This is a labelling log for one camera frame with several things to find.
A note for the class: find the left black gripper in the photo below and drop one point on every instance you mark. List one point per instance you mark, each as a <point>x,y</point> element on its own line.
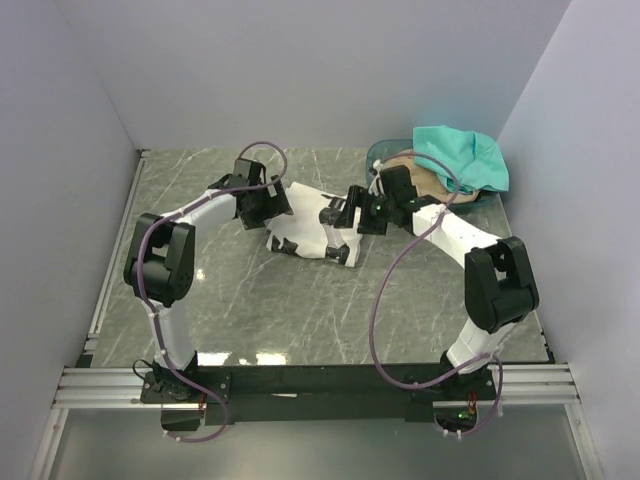
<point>276,206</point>

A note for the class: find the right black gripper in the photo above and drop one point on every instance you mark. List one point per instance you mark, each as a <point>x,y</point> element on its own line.
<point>357,196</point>

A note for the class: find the white printed t shirt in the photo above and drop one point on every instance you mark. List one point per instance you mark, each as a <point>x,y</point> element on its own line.
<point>310,232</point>

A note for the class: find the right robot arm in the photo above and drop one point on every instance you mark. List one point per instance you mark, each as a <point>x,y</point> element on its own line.
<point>499,285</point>

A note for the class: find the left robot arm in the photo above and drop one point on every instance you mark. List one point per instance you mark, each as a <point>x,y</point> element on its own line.
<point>160,264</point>

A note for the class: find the beige t shirt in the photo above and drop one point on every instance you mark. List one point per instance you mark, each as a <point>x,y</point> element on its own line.
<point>426,181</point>

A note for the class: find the teal plastic laundry basket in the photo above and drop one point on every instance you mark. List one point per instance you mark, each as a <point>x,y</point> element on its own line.
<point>464,203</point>

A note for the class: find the teal t shirt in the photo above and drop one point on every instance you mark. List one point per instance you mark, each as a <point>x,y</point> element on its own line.
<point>471,158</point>

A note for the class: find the black base crossbar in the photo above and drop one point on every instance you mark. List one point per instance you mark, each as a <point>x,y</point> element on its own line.
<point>304,393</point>

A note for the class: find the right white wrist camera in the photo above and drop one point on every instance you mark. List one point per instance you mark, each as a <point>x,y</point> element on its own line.
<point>376,172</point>

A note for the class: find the aluminium frame rail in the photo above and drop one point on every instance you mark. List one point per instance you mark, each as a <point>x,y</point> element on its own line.
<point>120,388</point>

